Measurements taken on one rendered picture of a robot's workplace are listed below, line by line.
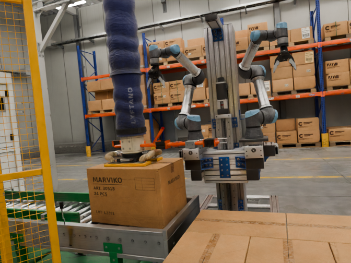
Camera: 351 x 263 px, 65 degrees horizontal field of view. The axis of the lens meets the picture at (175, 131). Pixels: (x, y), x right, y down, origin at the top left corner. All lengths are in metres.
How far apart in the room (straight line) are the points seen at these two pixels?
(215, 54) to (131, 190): 1.39
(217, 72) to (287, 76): 6.58
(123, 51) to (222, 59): 0.93
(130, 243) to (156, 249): 0.18
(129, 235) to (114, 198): 0.30
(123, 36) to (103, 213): 1.26
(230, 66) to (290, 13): 8.31
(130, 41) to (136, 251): 1.39
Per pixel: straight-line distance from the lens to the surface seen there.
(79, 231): 2.06
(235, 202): 2.53
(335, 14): 10.84
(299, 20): 10.67
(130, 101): 1.97
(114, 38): 2.04
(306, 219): 2.01
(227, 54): 2.52
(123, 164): 1.97
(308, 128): 9.03
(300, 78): 9.02
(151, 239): 1.78
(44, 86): 4.91
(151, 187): 1.82
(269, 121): 2.35
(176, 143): 1.87
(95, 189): 2.09
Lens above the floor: 1.28
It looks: 3 degrees down
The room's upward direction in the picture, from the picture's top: 5 degrees counter-clockwise
